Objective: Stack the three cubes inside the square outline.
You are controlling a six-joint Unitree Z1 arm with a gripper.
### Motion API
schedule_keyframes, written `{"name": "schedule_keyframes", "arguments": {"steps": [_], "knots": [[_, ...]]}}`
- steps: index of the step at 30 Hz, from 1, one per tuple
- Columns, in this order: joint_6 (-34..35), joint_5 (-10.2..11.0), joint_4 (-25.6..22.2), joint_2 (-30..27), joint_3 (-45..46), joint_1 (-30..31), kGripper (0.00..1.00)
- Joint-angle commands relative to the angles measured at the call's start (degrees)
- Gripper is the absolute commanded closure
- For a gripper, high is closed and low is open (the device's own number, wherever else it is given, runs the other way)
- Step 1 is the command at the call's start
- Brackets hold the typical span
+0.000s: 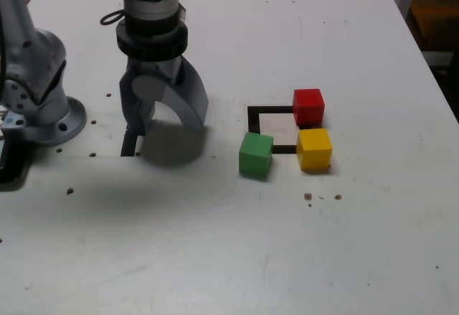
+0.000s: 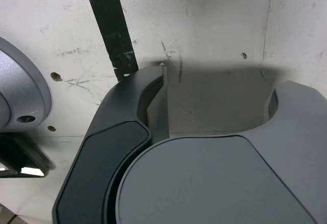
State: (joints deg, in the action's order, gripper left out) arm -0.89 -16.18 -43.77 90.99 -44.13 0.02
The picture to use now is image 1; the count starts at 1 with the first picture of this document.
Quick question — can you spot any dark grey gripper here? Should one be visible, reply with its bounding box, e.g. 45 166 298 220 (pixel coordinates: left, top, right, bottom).
119 55 210 138

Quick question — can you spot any green cube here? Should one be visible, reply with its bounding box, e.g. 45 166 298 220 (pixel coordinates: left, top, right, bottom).
238 131 275 181

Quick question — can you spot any red cube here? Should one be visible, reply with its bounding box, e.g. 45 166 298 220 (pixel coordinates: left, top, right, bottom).
292 88 326 128

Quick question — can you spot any yellow cube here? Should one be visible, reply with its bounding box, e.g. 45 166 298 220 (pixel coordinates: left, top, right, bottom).
295 128 333 171

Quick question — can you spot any black tape square outline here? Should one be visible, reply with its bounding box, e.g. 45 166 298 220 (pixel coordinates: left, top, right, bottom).
247 105 326 155

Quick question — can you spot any black tape strip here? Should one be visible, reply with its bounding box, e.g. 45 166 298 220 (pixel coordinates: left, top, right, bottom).
120 126 139 157

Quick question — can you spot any brown box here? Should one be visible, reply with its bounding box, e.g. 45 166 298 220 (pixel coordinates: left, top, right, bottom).
408 0 459 52

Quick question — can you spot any black cable loop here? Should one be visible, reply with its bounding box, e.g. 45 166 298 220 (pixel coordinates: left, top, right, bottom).
100 7 127 27

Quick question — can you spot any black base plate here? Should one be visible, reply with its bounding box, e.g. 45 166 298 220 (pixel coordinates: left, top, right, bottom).
0 130 32 191

